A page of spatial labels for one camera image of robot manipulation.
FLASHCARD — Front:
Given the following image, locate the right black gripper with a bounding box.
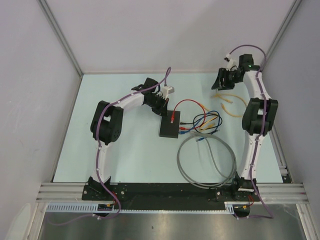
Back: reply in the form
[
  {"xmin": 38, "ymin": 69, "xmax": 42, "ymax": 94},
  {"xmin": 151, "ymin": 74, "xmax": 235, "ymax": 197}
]
[{"xmin": 211, "ymin": 67, "xmax": 242, "ymax": 91}]

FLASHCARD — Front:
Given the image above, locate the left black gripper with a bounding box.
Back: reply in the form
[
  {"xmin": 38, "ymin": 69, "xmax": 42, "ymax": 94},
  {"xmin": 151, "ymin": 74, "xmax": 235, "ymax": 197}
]
[{"xmin": 146, "ymin": 95, "xmax": 169, "ymax": 119}]

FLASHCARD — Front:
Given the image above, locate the black network switch box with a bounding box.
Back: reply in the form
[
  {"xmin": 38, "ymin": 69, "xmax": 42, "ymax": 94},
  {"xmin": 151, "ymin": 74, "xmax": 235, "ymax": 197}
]
[{"xmin": 159, "ymin": 110, "xmax": 181, "ymax": 139}]

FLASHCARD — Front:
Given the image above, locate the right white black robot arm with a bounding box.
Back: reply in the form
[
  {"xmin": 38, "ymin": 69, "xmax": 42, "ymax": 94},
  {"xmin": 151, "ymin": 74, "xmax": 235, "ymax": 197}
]
[{"xmin": 211, "ymin": 53, "xmax": 279, "ymax": 201}]

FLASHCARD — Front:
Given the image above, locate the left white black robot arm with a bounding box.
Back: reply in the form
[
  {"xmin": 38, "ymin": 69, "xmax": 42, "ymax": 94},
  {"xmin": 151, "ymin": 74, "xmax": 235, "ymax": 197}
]
[{"xmin": 88, "ymin": 77, "xmax": 175, "ymax": 200}]

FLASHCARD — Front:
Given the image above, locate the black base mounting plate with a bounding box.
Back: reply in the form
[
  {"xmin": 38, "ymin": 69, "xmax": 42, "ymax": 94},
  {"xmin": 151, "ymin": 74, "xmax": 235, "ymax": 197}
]
[{"xmin": 81, "ymin": 180, "xmax": 260, "ymax": 211}]

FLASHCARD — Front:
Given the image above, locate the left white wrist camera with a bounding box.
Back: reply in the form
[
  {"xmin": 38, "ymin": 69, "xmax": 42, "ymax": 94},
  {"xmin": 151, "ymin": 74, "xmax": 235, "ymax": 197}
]
[{"xmin": 161, "ymin": 85, "xmax": 175, "ymax": 99}]

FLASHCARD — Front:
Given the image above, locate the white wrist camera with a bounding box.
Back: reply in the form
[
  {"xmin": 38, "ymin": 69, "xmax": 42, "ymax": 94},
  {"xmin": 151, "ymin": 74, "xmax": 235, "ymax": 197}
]
[
  {"xmin": 224, "ymin": 53, "xmax": 237, "ymax": 71},
  {"xmin": 161, "ymin": 85, "xmax": 175, "ymax": 99}
]

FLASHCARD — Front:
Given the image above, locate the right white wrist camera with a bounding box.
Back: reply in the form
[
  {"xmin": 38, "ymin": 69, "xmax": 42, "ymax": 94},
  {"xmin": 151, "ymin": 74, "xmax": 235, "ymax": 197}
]
[{"xmin": 224, "ymin": 53, "xmax": 237, "ymax": 71}]

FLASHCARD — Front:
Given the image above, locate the red patch cable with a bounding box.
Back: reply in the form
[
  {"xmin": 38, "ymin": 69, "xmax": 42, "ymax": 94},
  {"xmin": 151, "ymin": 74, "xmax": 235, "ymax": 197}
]
[{"xmin": 169, "ymin": 99, "xmax": 207, "ymax": 135}]

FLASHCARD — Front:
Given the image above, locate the blue patch cable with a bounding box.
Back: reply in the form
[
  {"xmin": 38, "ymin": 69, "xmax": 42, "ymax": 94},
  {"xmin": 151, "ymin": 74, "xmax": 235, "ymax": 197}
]
[{"xmin": 179, "ymin": 111, "xmax": 223, "ymax": 143}]

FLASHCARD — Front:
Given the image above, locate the grey coiled network cable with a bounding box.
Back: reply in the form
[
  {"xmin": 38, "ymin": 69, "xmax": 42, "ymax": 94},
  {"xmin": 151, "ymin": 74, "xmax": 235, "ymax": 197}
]
[{"xmin": 176, "ymin": 133, "xmax": 237, "ymax": 189}]

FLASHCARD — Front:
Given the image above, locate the aluminium front frame rail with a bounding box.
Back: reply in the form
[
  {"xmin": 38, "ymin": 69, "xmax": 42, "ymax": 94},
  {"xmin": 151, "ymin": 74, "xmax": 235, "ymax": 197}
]
[{"xmin": 36, "ymin": 182, "xmax": 309, "ymax": 204}]

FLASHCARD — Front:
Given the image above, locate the slotted grey cable duct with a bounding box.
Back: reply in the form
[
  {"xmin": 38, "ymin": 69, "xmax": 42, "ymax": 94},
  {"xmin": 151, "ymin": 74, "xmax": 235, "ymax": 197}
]
[{"xmin": 46, "ymin": 202, "xmax": 234, "ymax": 215}]

